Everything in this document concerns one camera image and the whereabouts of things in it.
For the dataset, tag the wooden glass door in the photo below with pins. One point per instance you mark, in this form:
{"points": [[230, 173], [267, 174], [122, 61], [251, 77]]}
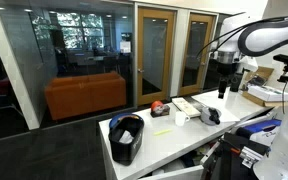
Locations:
{"points": [[139, 50], [184, 53]]}

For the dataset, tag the blue round plate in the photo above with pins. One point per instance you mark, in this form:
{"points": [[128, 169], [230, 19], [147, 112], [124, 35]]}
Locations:
{"points": [[117, 118]]}

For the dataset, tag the aluminium frame rail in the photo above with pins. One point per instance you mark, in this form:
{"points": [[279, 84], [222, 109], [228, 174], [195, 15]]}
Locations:
{"points": [[210, 153]]}

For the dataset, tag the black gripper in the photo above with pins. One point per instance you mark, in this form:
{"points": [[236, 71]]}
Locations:
{"points": [[225, 70]]}

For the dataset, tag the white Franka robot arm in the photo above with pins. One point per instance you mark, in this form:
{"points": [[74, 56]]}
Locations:
{"points": [[270, 36]]}

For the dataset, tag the black camera on stand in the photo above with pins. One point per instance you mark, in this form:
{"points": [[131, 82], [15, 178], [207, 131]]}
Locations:
{"points": [[287, 60]]}

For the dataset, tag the crumpled white paper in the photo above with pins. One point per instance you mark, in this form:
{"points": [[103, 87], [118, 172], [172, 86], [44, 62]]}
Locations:
{"points": [[126, 137]]}

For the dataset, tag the open brown cardboard box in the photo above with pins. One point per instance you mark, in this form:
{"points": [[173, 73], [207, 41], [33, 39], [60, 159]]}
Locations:
{"points": [[265, 71]]}

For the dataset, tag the black cup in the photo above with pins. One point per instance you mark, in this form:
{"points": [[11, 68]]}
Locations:
{"points": [[236, 81]]}

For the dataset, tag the blue and white bag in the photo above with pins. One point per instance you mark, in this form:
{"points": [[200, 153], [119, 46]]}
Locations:
{"points": [[260, 126]]}

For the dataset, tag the black trash bin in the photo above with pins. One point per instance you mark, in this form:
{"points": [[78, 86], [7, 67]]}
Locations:
{"points": [[127, 150]]}

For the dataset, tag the red tape in black dispenser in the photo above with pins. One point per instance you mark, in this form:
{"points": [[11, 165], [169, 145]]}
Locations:
{"points": [[159, 108]]}

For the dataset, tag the yellow marker pen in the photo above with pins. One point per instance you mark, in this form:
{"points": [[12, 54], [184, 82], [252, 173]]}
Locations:
{"points": [[162, 132]]}

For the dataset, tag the flat white box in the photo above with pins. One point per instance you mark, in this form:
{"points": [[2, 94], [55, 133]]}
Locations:
{"points": [[267, 93]]}

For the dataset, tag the orange sofa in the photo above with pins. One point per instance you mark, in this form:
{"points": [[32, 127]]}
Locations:
{"points": [[84, 95]]}

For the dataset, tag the white paper sign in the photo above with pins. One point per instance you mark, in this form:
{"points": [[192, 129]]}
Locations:
{"points": [[125, 46]]}

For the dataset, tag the white mug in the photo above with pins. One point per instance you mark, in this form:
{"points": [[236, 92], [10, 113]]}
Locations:
{"points": [[180, 118]]}

